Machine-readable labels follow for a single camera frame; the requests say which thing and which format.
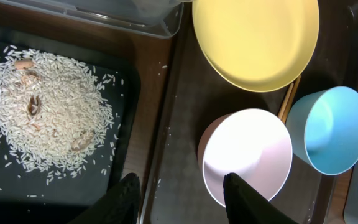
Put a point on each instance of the pile of rice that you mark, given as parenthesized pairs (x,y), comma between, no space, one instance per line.
(55,111)

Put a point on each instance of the clear plastic bin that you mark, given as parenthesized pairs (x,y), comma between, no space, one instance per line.
(155,18)

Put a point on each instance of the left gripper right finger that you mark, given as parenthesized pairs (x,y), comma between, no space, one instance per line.
(244,205)

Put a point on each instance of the pink bowl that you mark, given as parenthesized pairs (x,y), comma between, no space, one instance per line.
(254,144)

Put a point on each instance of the blue bowl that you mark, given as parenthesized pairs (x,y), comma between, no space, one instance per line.
(323,127)

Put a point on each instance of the wooden chopstick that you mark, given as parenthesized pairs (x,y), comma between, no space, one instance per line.
(290,101)
(285,101)

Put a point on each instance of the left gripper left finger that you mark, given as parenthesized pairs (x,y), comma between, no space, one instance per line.
(120,205)

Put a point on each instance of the black waste tray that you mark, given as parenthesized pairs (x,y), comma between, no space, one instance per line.
(27,197)

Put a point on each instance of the yellow plate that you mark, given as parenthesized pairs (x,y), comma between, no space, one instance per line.
(257,45)

